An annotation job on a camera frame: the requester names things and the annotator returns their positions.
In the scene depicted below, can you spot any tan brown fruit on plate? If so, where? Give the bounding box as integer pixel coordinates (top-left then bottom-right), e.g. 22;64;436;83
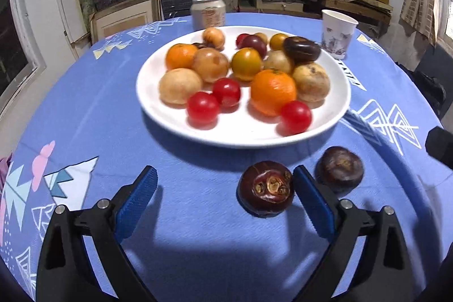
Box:
292;62;330;103

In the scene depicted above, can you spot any small tan fruit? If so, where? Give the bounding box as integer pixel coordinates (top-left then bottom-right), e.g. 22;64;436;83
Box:
254;32;268;44

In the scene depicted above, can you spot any dark purple round fruit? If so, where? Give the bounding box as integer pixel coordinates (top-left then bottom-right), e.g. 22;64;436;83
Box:
241;35;267;60

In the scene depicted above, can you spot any cardboard box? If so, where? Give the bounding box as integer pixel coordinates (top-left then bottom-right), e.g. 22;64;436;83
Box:
90;0;164;43

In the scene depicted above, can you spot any large tan round fruit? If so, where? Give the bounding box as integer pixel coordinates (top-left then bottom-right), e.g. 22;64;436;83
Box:
192;48;230;83

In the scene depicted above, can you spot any white paper cup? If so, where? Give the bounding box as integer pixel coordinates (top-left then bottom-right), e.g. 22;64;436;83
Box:
321;9;358;60

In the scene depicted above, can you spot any red cherry tomato on plate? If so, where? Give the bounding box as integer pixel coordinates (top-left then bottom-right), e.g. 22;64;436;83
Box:
236;33;249;49

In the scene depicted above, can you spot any orange persimmon fruit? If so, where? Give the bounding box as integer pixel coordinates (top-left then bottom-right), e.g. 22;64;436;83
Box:
230;48;262;81

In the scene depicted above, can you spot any pink purple cloth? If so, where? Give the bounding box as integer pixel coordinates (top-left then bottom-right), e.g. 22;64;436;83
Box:
0;154;12;189

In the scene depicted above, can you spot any silver beverage can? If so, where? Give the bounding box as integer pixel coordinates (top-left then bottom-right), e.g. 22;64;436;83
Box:
191;0;226;31

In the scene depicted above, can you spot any large orange mandarin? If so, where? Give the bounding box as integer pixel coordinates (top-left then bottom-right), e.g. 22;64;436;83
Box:
249;69;297;117

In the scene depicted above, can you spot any window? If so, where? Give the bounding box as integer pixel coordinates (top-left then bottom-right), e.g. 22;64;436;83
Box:
1;0;46;112

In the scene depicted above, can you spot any small orange kumquat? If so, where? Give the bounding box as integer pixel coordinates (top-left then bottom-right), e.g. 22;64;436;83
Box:
269;33;288;51

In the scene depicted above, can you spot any blue patterned tablecloth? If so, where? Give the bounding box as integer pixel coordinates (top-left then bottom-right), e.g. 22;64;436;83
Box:
1;18;452;301

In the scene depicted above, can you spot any tan fruit near edge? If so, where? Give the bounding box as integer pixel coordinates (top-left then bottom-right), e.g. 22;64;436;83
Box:
159;68;204;105

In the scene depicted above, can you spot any yellow tan round fruit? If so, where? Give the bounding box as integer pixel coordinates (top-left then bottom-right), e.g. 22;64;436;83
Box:
202;27;225;51

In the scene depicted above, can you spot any orange mandarin on plate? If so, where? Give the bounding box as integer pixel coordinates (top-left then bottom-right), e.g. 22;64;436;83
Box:
165;44;198;70

